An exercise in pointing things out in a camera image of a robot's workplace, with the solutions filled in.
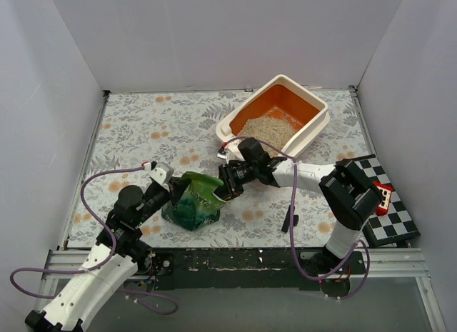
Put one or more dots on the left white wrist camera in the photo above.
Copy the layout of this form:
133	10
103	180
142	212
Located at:
159	172

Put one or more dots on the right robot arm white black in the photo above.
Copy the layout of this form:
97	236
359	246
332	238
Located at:
351	196

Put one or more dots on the checkerboard calibration board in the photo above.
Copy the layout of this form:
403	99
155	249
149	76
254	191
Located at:
391	223

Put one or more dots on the green litter bag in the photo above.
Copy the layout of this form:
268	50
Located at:
198	206

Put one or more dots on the cat litter granules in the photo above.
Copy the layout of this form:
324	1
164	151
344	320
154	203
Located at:
276	132

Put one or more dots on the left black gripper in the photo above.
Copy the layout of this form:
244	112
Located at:
174	188

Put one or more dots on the white orange litter box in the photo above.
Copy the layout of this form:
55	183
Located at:
285	100

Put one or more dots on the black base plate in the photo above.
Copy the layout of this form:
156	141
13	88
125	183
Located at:
166	269

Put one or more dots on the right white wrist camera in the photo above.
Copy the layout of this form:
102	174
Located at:
223	153

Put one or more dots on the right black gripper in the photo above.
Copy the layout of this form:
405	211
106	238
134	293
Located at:
228	180

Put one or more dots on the red white small block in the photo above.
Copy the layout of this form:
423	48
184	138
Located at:
383	198

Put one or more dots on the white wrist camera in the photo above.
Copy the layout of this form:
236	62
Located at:
159	172
223	153

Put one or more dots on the floral table mat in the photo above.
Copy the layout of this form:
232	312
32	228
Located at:
179	129

